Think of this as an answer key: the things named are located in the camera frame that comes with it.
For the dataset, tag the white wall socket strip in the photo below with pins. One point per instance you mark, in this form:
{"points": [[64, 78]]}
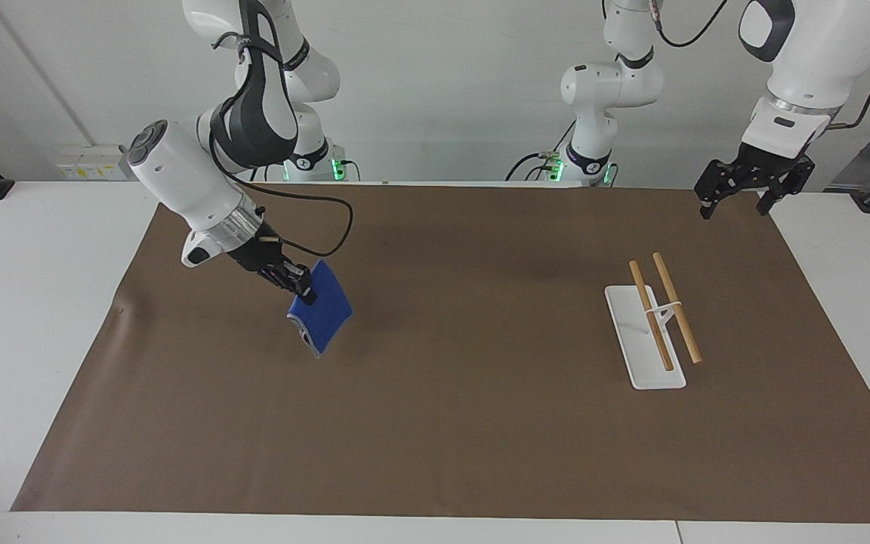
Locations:
{"points": [[91, 165]]}

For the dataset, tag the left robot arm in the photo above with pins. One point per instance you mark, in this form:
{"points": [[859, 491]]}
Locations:
{"points": [[820, 53]]}

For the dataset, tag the blue towel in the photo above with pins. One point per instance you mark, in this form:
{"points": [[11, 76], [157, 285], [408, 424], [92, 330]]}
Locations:
{"points": [[323, 306]]}

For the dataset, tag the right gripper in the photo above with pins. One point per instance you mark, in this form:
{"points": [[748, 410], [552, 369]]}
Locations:
{"points": [[255, 253]]}

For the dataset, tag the white rack with wooden bars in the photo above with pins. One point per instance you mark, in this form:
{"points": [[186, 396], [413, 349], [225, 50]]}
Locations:
{"points": [[646, 347]]}

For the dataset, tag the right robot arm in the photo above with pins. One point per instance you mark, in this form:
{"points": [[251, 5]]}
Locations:
{"points": [[178, 177]]}

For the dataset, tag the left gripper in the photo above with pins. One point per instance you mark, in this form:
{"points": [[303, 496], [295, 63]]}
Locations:
{"points": [[769, 165]]}

